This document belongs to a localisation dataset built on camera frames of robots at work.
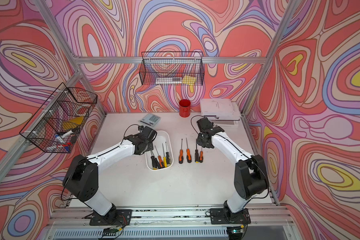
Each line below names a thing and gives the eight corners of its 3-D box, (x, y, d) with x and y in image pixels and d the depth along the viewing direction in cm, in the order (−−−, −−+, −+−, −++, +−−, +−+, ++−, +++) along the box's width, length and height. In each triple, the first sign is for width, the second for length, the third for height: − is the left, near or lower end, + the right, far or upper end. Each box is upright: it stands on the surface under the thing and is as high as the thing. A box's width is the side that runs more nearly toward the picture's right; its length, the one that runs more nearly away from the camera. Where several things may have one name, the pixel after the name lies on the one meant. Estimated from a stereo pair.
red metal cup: (179, 118, 121) (179, 107, 112) (179, 110, 127) (179, 99, 118) (190, 118, 121) (191, 107, 112) (189, 110, 127) (190, 99, 118)
